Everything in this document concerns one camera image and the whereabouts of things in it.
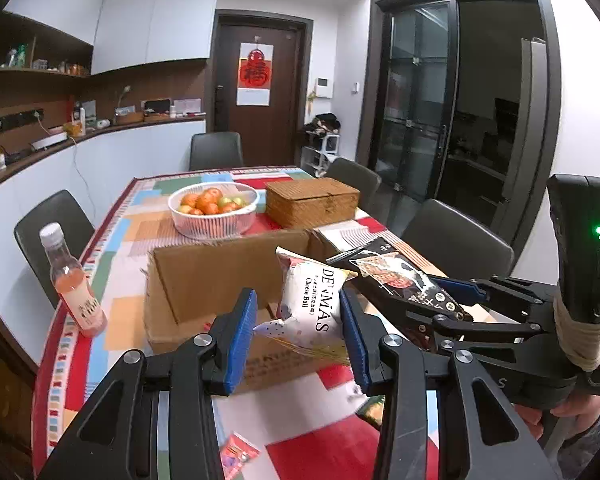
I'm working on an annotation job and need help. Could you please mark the grey dining chair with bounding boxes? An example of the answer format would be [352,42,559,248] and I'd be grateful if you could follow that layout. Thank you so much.
[14,190,96,312]
[401,199,516,282]
[325,158,382,211]
[189,132,244,171]

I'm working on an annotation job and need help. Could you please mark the white power cable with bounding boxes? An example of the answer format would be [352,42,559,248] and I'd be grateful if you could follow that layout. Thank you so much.
[71,135,97,202]

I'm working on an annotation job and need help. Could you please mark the white curved counter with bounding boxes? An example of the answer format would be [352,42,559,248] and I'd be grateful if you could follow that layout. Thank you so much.
[0,116,207,303]

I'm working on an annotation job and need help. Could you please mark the dark brown door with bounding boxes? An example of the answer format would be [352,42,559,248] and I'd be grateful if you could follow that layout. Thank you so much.
[211,10,314,169]

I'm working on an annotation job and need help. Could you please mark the woven wicker box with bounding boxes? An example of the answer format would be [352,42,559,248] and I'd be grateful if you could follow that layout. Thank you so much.
[265,177,361,230]

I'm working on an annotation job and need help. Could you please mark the wooden wall shelf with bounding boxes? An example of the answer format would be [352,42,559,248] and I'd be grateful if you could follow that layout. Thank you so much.
[0,10,94,79]

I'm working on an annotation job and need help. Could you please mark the white fruit basket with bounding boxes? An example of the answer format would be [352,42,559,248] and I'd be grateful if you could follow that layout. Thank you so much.
[168,181,260,240]

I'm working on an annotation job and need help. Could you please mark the colourful patchwork tablecloth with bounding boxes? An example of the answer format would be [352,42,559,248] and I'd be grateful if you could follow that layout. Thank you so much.
[31,166,501,480]

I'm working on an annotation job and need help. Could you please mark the black framed glass door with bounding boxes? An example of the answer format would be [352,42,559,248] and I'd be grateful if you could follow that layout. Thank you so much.
[369,0,562,246]

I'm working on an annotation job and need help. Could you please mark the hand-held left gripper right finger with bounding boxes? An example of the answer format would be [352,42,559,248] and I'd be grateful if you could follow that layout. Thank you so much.
[338,287,548,480]

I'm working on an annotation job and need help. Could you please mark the dark bag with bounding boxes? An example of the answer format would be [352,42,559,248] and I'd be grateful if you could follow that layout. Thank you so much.
[303,113,342,136]

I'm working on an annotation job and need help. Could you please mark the white upper cabinets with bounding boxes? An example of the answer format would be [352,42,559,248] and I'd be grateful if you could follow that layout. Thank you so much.
[2,0,222,76]

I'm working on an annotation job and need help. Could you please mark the dark cracker packet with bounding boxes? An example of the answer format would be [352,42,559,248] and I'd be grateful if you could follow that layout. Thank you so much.
[326,237,475,323]

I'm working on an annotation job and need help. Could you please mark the pink candy packet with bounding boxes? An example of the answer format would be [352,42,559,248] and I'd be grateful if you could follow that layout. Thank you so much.
[219,432,261,480]

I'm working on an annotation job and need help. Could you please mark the red door poster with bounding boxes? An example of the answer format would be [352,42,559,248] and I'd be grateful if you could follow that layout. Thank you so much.
[237,42,274,107]

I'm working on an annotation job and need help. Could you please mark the pink drink bottle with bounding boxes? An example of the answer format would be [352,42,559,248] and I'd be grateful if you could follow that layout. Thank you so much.
[39,222,108,339]

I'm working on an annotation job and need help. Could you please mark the pile of orange tangerines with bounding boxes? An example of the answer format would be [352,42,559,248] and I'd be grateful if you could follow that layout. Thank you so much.
[179,187,224,217]

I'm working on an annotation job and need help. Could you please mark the brown cardboard box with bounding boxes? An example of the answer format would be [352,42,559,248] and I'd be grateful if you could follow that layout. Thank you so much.
[144,229,355,395]

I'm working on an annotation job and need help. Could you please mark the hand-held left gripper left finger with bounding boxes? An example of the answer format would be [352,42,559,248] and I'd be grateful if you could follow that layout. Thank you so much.
[37,288,258,480]

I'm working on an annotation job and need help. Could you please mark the white shoe rack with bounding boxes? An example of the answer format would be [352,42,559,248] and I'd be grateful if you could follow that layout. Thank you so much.
[301,132,340,177]

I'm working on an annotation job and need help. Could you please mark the person's right hand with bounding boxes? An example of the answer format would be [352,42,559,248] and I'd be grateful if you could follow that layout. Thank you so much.
[517,394,600,431]

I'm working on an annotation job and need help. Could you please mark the white cheese ball packet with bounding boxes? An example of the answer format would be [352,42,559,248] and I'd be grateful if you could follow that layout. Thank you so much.
[252,246,359,362]

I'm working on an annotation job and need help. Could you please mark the wall socket strip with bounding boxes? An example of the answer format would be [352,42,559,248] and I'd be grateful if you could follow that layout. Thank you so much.
[0,107,46,134]

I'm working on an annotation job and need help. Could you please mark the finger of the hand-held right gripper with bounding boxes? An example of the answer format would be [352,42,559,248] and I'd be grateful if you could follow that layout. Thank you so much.
[350,282,552,357]
[437,275,556,319]

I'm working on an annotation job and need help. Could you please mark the dark glass cabinet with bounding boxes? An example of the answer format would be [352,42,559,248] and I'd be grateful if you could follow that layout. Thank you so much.
[0,285,39,480]

